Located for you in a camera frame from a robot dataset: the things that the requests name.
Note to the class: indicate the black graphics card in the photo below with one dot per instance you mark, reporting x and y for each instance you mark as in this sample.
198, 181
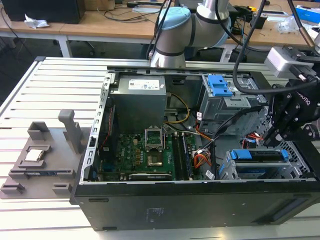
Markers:
150, 177

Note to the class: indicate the blue plastic drive latch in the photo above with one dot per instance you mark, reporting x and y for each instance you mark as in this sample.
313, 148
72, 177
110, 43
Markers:
218, 86

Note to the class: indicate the silver CPU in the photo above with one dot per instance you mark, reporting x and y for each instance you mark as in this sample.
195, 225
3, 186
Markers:
34, 155

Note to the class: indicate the black case fan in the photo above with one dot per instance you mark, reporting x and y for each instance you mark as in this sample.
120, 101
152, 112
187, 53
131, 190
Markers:
110, 130

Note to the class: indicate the RAM stick on rack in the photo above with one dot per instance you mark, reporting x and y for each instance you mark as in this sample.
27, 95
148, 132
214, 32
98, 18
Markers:
50, 172

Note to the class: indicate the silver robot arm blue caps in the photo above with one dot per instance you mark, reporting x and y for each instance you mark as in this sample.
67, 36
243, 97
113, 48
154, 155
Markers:
175, 37

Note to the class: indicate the small black box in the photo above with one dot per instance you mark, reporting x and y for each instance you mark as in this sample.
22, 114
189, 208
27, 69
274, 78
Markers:
257, 21

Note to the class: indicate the grey parts rack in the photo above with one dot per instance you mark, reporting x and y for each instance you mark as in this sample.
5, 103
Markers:
62, 162

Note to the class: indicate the grey power supply unit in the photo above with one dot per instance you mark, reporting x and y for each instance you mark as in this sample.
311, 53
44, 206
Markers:
140, 107

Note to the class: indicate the clear plastic bag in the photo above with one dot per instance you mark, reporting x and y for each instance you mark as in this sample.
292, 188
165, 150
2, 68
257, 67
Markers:
287, 25

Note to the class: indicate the wooden desk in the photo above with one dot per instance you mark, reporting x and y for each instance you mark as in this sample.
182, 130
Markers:
100, 27

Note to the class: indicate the blue cardboard box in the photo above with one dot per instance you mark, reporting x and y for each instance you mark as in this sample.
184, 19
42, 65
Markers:
307, 11

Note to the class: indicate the black RAM slot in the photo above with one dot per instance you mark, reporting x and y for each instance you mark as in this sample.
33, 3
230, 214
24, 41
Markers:
178, 157

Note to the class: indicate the crumpled white paper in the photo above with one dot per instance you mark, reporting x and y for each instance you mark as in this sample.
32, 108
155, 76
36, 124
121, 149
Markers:
35, 23

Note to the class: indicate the hard disk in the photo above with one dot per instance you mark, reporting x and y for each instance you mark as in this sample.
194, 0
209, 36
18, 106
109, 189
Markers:
257, 154

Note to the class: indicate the black open PC case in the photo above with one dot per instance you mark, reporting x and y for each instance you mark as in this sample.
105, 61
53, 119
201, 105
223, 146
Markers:
175, 207

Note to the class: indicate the green motherboard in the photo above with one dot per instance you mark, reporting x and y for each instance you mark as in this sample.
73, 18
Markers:
130, 150

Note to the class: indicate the CPU socket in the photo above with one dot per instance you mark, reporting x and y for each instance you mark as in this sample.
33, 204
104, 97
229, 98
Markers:
155, 160

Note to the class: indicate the grey metal drive cage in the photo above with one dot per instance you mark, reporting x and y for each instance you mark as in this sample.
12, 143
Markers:
220, 110

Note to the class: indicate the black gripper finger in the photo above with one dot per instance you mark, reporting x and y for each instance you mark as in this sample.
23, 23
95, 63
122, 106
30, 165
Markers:
292, 125
277, 112

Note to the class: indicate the grey metal disk bay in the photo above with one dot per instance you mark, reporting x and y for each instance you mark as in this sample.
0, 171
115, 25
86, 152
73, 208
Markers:
228, 170

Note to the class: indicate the large black box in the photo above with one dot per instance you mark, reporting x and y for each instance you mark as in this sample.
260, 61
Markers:
45, 10

